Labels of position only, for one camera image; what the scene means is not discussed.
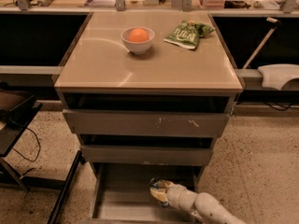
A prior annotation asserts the bottom grey drawer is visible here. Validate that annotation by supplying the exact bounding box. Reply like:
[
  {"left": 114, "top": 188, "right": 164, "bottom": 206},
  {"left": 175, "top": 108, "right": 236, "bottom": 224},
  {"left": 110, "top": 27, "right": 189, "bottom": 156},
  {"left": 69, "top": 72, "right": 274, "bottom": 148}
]
[{"left": 89, "top": 163, "right": 197, "bottom": 224}]

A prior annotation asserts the grey drawer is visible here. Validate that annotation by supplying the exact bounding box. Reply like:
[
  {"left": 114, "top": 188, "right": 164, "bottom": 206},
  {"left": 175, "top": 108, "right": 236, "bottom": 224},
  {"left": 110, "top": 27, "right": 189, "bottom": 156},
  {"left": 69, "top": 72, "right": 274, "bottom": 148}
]
[
  {"left": 63, "top": 109, "right": 229, "bottom": 137},
  {"left": 80, "top": 145, "right": 212, "bottom": 166},
  {"left": 89, "top": 163, "right": 197, "bottom": 224}
]

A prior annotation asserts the middle grey drawer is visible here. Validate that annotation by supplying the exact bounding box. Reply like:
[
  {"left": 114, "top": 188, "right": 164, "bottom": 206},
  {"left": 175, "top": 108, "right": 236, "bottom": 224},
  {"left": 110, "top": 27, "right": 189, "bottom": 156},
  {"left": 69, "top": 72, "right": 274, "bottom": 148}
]
[{"left": 80, "top": 145, "right": 212, "bottom": 166}]

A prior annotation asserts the top grey drawer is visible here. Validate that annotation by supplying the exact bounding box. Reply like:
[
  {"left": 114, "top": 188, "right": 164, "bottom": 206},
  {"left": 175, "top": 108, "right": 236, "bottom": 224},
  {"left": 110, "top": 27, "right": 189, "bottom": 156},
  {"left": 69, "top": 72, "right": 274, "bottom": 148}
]
[{"left": 63, "top": 109, "right": 229, "bottom": 137}]

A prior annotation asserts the white ceramic bowl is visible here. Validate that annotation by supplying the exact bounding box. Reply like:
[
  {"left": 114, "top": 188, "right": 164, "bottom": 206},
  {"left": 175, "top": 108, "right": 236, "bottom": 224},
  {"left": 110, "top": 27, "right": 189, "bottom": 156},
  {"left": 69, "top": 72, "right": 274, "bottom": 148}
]
[{"left": 121, "top": 27, "right": 155, "bottom": 54}]

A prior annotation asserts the black side cart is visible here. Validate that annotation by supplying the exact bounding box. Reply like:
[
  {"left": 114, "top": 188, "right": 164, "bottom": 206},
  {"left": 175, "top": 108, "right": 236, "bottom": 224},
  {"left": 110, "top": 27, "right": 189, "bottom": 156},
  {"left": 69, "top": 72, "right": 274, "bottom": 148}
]
[{"left": 0, "top": 81, "right": 87, "bottom": 224}]

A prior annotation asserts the black cable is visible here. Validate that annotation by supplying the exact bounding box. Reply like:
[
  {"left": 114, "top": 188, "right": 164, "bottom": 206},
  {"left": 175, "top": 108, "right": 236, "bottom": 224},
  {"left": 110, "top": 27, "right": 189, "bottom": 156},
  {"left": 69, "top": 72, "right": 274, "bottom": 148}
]
[{"left": 8, "top": 119, "right": 42, "bottom": 163}]

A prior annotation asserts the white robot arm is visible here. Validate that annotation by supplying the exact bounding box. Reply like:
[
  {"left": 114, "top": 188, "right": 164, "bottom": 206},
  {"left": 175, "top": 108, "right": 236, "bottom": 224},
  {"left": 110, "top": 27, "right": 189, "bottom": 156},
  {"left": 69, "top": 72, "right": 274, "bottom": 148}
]
[{"left": 149, "top": 178, "right": 246, "bottom": 224}]

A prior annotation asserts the orange fruit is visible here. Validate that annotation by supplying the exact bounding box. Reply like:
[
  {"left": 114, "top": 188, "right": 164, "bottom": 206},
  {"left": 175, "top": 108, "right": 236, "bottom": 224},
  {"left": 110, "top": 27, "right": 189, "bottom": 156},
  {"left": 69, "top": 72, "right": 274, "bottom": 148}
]
[{"left": 128, "top": 28, "right": 150, "bottom": 42}]

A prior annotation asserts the green chip bag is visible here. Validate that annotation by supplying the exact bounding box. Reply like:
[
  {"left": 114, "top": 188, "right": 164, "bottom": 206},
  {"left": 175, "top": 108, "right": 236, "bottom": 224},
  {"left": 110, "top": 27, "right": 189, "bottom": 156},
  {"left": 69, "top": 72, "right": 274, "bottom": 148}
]
[{"left": 164, "top": 20, "right": 215, "bottom": 49}]

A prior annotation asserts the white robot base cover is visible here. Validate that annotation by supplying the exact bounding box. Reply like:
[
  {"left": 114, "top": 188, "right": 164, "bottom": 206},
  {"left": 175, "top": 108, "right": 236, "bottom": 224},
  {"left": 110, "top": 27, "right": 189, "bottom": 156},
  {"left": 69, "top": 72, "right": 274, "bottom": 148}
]
[{"left": 258, "top": 63, "right": 299, "bottom": 91}]

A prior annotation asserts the white stick handle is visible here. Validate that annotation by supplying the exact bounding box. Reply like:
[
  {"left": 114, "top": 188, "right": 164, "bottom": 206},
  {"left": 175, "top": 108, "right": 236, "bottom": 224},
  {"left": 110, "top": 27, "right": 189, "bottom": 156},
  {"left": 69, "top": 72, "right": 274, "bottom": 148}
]
[{"left": 243, "top": 17, "right": 280, "bottom": 69}]

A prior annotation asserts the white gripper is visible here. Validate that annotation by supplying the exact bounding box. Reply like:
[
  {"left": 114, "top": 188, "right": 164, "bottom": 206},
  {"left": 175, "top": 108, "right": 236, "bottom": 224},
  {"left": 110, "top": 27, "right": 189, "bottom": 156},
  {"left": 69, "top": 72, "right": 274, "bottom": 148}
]
[{"left": 149, "top": 180, "right": 199, "bottom": 213}]

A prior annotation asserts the grey drawer cabinet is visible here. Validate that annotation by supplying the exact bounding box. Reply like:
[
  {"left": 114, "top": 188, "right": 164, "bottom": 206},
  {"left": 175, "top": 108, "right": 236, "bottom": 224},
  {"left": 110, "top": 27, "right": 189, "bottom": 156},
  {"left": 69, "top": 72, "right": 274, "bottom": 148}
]
[{"left": 53, "top": 10, "right": 245, "bottom": 224}]

